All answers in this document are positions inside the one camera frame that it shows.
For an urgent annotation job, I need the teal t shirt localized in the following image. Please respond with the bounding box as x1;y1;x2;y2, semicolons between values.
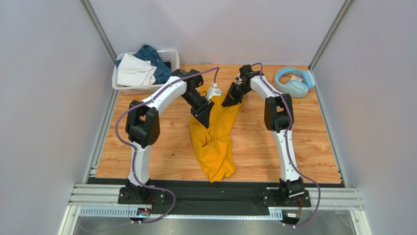
115;45;171;85

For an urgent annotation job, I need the white t shirt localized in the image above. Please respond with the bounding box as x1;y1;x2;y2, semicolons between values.
116;53;157;87

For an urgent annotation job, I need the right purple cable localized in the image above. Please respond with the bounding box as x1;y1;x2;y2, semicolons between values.
251;62;322;228

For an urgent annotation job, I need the purple cable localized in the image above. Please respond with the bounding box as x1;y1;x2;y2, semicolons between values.
251;62;322;228
115;66;221;225

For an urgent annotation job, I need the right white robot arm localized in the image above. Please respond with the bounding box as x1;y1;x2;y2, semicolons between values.
222;65;305;206

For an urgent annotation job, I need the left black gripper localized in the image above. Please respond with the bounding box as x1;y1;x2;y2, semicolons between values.
181;90;215;129

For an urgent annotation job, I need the yellow t shirt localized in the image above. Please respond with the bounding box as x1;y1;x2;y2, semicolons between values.
188;92;243;183

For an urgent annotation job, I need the white slotted cable duct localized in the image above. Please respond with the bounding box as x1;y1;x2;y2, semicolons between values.
78;206;283;221

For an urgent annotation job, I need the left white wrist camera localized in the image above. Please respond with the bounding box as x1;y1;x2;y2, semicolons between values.
205;83;223;100

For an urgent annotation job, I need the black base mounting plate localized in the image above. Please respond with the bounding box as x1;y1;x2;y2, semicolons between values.
117;180;312;216

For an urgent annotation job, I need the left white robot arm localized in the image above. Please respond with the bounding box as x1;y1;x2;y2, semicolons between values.
118;69;214;204

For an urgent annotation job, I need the aluminium frame rail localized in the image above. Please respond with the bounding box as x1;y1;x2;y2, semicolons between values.
69;184;364;211

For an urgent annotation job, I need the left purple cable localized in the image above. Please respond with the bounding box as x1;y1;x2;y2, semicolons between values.
115;66;221;225

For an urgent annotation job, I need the white plastic laundry basket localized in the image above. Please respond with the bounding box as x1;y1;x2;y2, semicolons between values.
112;49;180;94

